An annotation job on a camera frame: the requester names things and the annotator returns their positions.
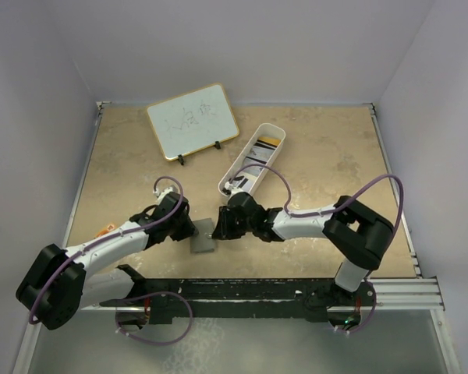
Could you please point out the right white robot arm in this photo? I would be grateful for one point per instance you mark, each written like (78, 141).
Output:
(359, 233)

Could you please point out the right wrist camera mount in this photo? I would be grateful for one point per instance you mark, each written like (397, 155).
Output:
(229, 189)

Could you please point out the white oblong plastic tray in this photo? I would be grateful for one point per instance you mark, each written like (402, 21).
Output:
(265, 129)

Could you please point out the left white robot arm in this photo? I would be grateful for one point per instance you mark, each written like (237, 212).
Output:
(52, 288)

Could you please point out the grey card holder wallet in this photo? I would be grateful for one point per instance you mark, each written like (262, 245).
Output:
(202, 242)

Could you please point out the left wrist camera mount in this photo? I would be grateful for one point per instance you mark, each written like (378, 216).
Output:
(161, 193)

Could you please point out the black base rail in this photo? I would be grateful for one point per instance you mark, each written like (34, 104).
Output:
(313, 300)

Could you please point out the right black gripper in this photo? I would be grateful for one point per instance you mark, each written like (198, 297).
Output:
(223, 230)

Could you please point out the orange card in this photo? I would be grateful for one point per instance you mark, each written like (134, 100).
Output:
(106, 230)

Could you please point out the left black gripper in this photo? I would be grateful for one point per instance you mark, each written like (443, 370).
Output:
(188, 230)

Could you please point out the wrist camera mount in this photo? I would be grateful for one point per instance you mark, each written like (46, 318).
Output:
(161, 193)
(229, 189)

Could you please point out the small whiteboard wooden frame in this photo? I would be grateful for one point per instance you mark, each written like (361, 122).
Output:
(193, 121)

